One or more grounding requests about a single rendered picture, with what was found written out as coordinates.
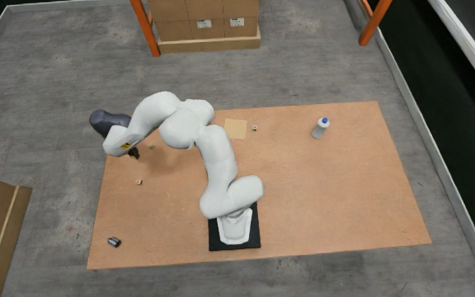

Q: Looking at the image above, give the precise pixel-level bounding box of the small bottle with blue cap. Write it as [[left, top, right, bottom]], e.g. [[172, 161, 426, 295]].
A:
[[312, 118, 329, 139]]

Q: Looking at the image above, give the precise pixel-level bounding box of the beige flat mat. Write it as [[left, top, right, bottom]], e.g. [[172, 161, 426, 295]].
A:
[[224, 119, 247, 139]]

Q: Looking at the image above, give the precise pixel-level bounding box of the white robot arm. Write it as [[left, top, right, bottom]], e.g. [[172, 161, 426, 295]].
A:
[[88, 92, 264, 244]]

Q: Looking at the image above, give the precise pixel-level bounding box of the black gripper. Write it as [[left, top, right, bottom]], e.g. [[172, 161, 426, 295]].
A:
[[127, 145, 140, 159]]

